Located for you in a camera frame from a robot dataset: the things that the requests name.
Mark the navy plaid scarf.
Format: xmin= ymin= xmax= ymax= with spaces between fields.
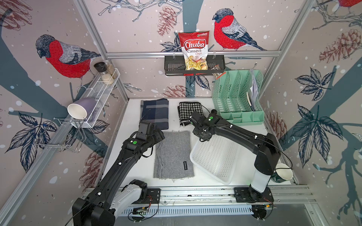
xmin=140 ymin=98 xmax=169 ymax=130

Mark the white plastic basket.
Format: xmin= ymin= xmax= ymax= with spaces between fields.
xmin=190 ymin=135 xmax=242 ymax=185

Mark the grey knitted scarf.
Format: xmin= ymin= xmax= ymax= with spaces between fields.
xmin=153 ymin=131 xmax=195 ymax=180

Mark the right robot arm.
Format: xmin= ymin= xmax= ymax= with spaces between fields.
xmin=189 ymin=109 xmax=281 ymax=195

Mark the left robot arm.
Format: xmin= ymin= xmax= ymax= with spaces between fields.
xmin=71 ymin=129 xmax=165 ymax=226

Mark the houndstooth folded scarf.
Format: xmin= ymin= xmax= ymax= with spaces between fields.
xmin=177 ymin=102 xmax=204 ymax=126

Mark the mint green desk organizer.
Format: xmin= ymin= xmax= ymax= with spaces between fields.
xmin=212 ymin=69 xmax=265 ymax=126

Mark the snack packet in black shelf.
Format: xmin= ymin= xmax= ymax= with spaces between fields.
xmin=211 ymin=65 xmax=225 ymax=83

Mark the purple cup white inside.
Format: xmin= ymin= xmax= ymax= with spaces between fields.
xmin=67 ymin=98 xmax=97 ymax=120

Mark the glass jar on shelf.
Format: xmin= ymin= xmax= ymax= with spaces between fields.
xmin=104 ymin=60 xmax=117 ymax=79

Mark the Chuba cassava chips bag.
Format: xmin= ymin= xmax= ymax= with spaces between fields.
xmin=178 ymin=31 xmax=209 ymax=71

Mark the black lid jar on shelf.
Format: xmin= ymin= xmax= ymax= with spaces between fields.
xmin=94 ymin=62 xmax=108 ymax=74

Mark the green mug white inside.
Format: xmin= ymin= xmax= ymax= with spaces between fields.
xmin=271 ymin=163 xmax=294 ymax=183

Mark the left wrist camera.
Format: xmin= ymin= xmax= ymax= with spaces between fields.
xmin=138 ymin=120 xmax=155 ymax=135

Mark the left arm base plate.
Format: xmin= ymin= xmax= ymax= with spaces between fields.
xmin=133 ymin=188 xmax=161 ymax=204

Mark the white wire wall shelf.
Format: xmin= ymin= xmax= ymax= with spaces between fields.
xmin=70 ymin=69 xmax=120 ymax=128

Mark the black wall basket shelf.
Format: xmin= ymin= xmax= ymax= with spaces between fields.
xmin=164 ymin=55 xmax=225 ymax=76

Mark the wire cup holder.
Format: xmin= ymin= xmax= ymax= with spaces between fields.
xmin=32 ymin=117 xmax=87 ymax=153

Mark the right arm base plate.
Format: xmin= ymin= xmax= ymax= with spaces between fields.
xmin=233 ymin=186 xmax=274 ymax=203

